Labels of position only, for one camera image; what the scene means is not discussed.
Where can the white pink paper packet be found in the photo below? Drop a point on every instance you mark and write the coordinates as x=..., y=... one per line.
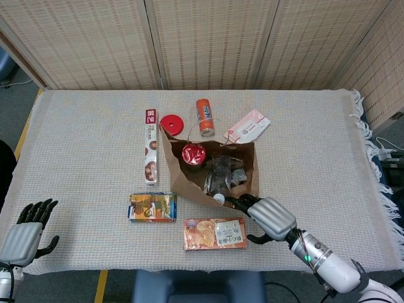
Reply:
x=249, y=126

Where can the orange cookie box blue sides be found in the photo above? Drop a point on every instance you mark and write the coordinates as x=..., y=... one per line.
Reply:
x=208, y=235

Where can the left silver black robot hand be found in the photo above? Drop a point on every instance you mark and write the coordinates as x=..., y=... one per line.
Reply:
x=19, y=244

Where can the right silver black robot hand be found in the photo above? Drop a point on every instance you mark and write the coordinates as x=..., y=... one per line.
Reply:
x=273, y=217

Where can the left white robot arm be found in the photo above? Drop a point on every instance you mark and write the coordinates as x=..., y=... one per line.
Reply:
x=6, y=281

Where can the red round plastic lid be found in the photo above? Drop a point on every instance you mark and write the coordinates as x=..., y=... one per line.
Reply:
x=172, y=124

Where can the white power strip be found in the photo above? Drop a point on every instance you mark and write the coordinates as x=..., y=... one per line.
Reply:
x=384, y=154

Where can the clear plastic water bottle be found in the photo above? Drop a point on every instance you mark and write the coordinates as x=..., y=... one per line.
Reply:
x=217, y=176

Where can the beige woven folding screen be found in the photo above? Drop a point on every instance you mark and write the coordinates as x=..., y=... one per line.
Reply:
x=205, y=47

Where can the black box device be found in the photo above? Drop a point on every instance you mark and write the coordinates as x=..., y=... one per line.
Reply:
x=394, y=170

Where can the dark blue chair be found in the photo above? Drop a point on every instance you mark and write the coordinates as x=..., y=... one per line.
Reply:
x=195, y=287

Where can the brown paper bag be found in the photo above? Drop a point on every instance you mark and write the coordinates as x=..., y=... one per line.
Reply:
x=184, y=186

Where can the black rounded object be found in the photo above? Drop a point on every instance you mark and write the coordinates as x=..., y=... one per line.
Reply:
x=6, y=170

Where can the long white cookie-print box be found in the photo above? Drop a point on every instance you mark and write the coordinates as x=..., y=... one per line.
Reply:
x=151, y=148

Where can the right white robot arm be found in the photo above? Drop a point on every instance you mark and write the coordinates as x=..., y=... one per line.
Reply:
x=337, y=271

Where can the yellow blue flattened carton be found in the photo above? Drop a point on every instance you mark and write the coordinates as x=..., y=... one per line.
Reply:
x=151, y=208

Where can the orange drink can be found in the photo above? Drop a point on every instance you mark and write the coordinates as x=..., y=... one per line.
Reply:
x=205, y=116

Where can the green chip can red lid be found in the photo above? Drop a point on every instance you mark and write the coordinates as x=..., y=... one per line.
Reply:
x=193, y=154

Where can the white woven tablecloth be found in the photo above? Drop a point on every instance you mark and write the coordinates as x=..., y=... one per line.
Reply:
x=79, y=158

